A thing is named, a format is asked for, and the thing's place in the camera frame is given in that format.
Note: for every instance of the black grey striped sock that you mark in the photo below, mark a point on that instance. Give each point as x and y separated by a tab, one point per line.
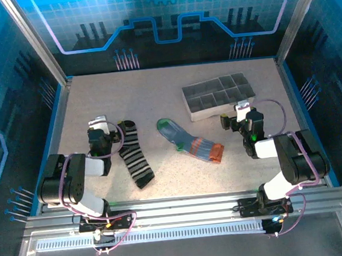
136	158

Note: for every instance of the blue orange green sock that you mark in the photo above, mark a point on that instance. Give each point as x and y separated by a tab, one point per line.
190	142

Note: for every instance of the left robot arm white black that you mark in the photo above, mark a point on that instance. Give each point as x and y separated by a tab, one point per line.
58	181

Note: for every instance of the grey divided organizer box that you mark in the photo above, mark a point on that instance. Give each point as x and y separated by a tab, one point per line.
216	95

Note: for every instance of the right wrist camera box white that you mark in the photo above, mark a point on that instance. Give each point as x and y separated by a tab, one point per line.
242	110

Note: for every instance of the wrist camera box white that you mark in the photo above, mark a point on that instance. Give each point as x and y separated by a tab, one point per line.
242	110
97	123

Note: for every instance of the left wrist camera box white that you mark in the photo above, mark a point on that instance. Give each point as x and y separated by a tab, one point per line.
97	123

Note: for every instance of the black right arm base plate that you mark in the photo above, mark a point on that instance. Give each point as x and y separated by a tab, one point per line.
248	206

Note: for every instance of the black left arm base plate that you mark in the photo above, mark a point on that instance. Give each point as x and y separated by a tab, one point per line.
107	222

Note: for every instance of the aluminium front frame rail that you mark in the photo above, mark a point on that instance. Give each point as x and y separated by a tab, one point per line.
185	208

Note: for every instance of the aluminium frame post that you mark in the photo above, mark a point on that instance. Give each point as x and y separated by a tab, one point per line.
34	41
298	16

